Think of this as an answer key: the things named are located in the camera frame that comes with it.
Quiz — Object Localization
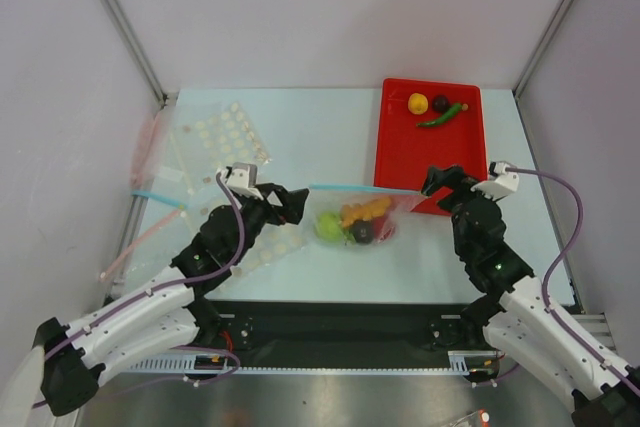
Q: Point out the pink zipper clear bag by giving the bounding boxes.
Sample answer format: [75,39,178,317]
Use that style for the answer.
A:
[98,113,187,283]

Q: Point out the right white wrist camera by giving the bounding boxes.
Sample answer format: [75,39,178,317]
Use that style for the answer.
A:
[471,161,519,201]

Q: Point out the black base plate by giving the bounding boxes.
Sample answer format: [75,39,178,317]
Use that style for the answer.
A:
[191,300,498,371]

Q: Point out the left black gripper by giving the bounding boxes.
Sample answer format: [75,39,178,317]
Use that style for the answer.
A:
[228,182,307,263]

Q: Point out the right corner aluminium post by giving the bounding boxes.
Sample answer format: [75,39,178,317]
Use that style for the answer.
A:
[512,0,577,102]

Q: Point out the red plastic tray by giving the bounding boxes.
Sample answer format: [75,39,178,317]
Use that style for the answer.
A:
[373,78,488,191]

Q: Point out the blue zipper clear bag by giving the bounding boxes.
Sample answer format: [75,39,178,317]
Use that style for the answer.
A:
[303,184,425,248]

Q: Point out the dark mangosteen toy front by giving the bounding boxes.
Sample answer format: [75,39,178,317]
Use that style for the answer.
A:
[349,220,376,245]

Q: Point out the green toy apple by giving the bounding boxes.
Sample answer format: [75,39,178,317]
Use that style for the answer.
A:
[314,212,343,242]

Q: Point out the aluminium frame rail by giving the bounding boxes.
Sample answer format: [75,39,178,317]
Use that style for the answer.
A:
[69,311,616,363]

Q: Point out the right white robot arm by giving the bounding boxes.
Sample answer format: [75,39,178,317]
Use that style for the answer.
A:
[421,162,639,426]

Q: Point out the white slotted cable duct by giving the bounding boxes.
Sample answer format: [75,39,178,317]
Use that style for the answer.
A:
[127,351,498,376]

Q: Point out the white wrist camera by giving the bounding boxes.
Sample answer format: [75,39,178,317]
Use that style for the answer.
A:
[216,162,263,199]
[471,161,519,201]

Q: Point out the dark mangosteen toy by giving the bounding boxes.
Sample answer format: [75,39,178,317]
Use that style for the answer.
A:
[349,220,376,245]
[432,95,451,114]

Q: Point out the yellow toy fruit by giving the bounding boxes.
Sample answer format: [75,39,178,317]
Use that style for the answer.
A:
[407,93,429,115]

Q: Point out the dotted clear zip bag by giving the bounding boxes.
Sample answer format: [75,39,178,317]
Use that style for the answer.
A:
[163,102,306,284]

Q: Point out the corner aluminium post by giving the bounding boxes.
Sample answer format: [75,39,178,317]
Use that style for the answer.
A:
[512,0,577,102]
[99,0,168,110]

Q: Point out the orange toy fruit pieces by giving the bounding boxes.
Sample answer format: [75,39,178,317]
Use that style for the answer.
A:
[340,197,392,228]

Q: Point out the dark mangosteen toy back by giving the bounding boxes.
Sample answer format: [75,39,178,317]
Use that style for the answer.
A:
[432,95,451,114]

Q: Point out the left corner aluminium post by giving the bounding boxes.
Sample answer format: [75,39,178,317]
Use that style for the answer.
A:
[99,0,168,110]

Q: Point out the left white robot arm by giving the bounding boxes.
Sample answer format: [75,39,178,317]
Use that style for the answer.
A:
[33,180,309,417]

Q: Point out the green toy chili pepper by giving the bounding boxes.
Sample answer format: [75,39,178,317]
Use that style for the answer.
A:
[416,103,465,128]

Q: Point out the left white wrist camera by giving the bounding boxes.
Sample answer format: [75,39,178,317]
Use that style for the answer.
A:
[216,162,263,199]

